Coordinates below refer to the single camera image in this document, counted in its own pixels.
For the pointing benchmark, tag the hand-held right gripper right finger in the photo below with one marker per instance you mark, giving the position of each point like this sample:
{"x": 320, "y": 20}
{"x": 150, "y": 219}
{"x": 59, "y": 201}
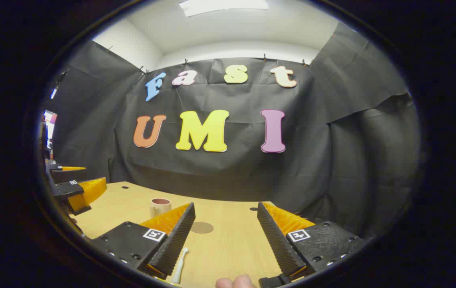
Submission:
{"x": 277, "y": 240}

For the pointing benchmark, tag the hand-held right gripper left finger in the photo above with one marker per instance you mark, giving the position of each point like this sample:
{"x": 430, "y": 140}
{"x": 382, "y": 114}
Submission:
{"x": 174, "y": 240}

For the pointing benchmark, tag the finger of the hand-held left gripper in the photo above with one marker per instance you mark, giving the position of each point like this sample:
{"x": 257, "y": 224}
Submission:
{"x": 88, "y": 192}
{"x": 66, "y": 168}

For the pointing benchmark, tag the white toothbrush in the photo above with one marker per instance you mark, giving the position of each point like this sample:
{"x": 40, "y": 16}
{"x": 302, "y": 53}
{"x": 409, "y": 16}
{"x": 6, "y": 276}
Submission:
{"x": 179, "y": 268}

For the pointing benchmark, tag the round brown coaster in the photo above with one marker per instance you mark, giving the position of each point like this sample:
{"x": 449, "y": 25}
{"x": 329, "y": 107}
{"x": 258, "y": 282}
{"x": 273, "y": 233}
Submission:
{"x": 202, "y": 228}

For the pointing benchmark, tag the beige cup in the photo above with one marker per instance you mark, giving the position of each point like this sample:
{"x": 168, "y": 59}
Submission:
{"x": 160, "y": 208}

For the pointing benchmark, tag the wooden desktop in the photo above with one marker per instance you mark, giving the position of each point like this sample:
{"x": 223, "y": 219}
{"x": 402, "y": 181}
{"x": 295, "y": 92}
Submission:
{"x": 231, "y": 248}

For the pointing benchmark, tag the bright monitor screen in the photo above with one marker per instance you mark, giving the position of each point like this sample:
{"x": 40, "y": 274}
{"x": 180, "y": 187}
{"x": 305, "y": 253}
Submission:
{"x": 50, "y": 124}

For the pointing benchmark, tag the black backdrop cloth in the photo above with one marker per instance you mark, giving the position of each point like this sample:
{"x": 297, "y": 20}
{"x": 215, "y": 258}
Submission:
{"x": 331, "y": 160}

